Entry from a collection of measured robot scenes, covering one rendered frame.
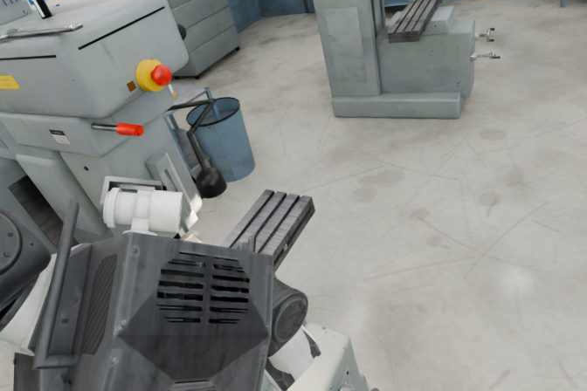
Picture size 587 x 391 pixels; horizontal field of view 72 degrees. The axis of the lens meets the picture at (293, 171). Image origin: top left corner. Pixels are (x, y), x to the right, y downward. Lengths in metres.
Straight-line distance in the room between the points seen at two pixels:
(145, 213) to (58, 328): 0.21
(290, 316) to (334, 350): 0.74
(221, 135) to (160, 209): 2.76
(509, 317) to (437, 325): 0.36
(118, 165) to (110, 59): 0.27
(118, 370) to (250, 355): 0.16
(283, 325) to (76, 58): 0.55
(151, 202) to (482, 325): 1.99
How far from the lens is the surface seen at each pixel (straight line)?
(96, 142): 0.91
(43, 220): 1.44
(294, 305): 0.71
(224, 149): 3.47
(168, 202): 0.67
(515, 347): 2.35
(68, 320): 0.55
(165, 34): 0.89
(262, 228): 1.61
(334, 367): 1.42
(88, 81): 0.78
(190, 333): 0.48
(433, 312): 2.42
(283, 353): 0.86
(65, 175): 1.14
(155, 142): 1.04
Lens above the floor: 1.99
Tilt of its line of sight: 34 degrees down
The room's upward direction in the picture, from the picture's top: 16 degrees counter-clockwise
